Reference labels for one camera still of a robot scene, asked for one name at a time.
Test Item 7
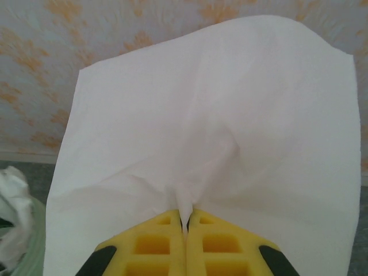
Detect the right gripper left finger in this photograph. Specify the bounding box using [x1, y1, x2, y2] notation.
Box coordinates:
[77, 209, 186, 276]

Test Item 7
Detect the green straw holder cup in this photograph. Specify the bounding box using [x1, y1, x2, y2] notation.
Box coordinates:
[0, 198, 47, 276]

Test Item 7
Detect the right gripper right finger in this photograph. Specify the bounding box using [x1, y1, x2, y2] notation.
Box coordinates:
[185, 209, 300, 276]

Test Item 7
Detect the white paper napkin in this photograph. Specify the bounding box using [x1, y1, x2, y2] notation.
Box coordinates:
[43, 14, 362, 276]

